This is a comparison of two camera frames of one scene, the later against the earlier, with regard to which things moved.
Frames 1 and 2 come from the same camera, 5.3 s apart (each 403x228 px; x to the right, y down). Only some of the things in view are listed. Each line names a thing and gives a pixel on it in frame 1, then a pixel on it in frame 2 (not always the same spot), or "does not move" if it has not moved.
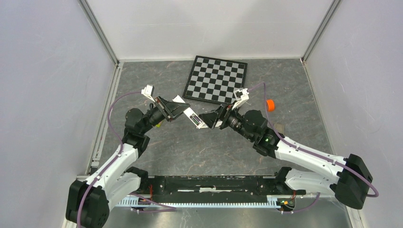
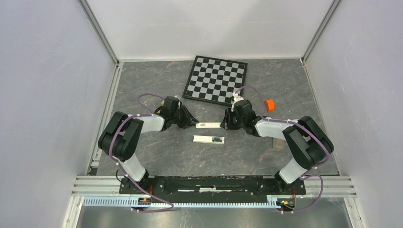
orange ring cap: x=270 y=105 does not move
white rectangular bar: x=191 y=115 → x=208 y=139
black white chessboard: x=214 y=80 does not move
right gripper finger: x=209 y=118 → x=224 y=124
